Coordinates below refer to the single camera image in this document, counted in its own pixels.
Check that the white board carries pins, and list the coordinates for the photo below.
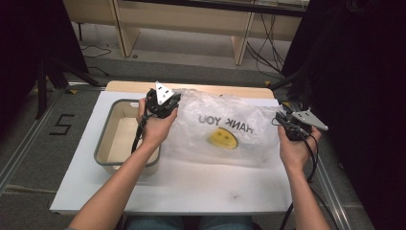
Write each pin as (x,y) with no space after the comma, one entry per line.
(198,191)

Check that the black metal stand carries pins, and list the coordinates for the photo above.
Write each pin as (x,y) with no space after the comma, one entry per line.
(306,92)
(41,89)

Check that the person's right hand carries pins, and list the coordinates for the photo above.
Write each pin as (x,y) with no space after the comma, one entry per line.
(297,153)

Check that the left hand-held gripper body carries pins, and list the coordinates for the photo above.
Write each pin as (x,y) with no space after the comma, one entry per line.
(161,96)

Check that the light wooden desk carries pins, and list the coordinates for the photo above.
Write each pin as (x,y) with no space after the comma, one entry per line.
(178,16)

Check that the metal floor rail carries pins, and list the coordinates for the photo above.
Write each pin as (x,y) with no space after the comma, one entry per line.
(340,211)
(22,150)

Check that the person's left hand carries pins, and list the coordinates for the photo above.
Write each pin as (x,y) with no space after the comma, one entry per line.
(154,131)

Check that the clear plastic bag yellow smiley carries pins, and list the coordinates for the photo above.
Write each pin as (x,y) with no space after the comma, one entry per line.
(223,150)

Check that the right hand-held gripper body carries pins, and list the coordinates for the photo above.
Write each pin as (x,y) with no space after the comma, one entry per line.
(308,121)

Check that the person's blue jeans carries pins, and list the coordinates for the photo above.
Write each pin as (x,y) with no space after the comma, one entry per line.
(153,223)

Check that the black curtain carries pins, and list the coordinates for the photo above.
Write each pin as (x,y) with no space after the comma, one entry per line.
(367,96)
(32,38)

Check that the beige bin with grey rim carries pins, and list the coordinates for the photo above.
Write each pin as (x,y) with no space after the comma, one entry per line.
(119,137)

